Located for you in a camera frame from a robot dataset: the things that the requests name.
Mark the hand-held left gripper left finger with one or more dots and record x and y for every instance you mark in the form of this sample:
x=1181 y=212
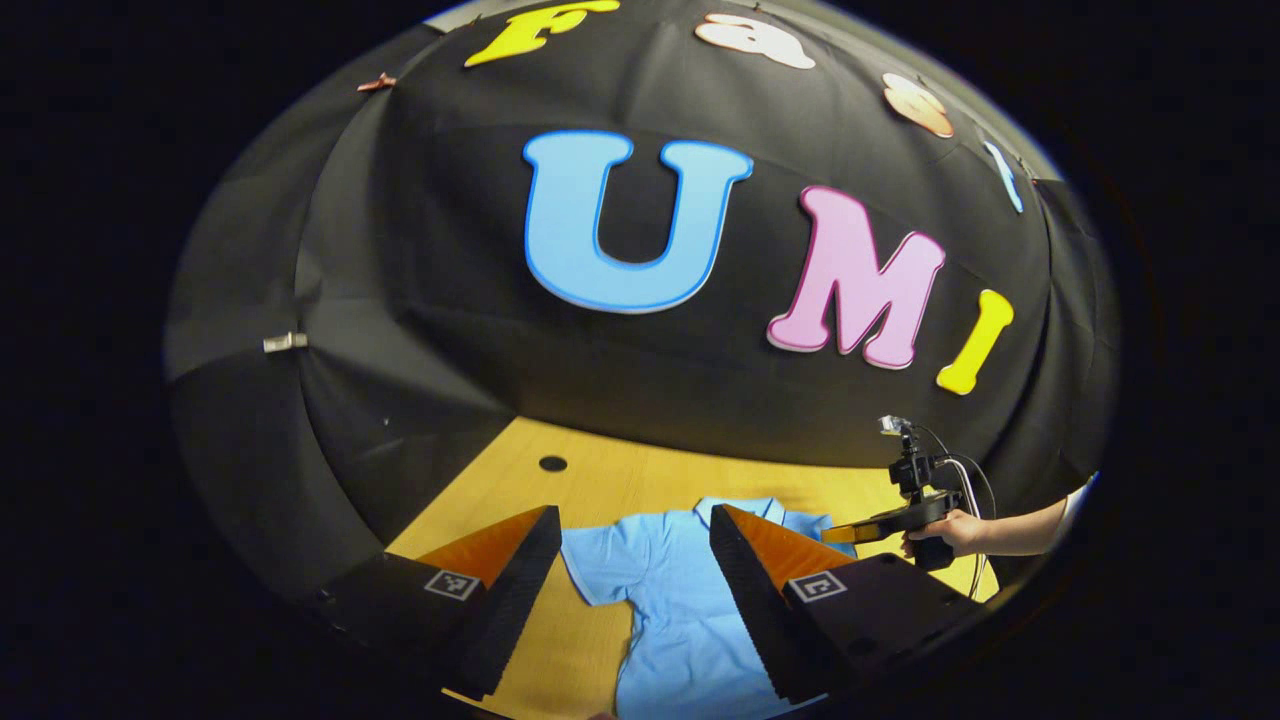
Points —
x=515 y=600

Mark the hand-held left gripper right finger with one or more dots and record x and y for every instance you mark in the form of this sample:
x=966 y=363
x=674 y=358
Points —
x=755 y=600

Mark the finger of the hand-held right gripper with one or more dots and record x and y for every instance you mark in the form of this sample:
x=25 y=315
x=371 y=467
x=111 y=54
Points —
x=865 y=530

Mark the light blue T-shirt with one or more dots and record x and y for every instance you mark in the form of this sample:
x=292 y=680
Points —
x=670 y=600

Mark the black backdrop cloth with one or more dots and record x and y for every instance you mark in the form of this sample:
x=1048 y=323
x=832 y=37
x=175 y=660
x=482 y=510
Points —
x=450 y=300

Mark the silver backdrop clip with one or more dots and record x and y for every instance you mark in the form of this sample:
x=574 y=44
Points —
x=285 y=342

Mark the copper backdrop clip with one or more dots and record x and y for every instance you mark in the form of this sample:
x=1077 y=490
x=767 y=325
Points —
x=376 y=82

